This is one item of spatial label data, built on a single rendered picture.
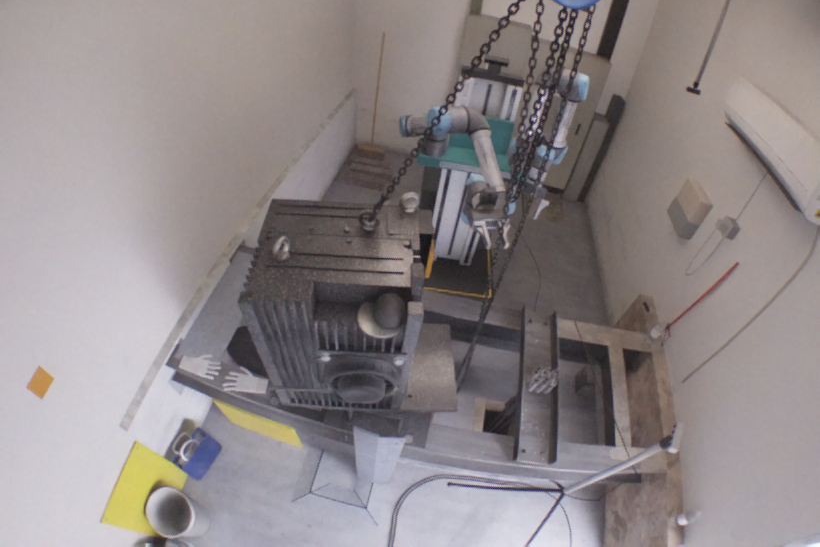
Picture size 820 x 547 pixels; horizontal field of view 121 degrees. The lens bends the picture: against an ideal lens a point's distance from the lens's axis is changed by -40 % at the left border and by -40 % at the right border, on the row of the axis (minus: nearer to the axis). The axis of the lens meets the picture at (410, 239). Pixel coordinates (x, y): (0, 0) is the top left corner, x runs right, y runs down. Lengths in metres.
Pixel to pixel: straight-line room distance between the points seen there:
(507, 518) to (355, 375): 1.65
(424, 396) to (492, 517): 1.15
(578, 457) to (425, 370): 0.91
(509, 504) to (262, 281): 2.04
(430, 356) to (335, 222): 0.82
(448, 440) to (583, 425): 1.32
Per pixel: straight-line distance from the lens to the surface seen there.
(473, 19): 3.68
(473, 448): 1.89
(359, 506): 2.42
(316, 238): 1.16
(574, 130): 4.09
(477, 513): 2.53
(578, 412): 2.96
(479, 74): 2.08
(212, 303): 2.31
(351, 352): 1.17
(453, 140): 2.20
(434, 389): 1.69
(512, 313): 2.30
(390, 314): 1.02
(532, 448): 1.97
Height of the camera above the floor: 2.43
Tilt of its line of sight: 45 degrees down
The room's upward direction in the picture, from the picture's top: 9 degrees clockwise
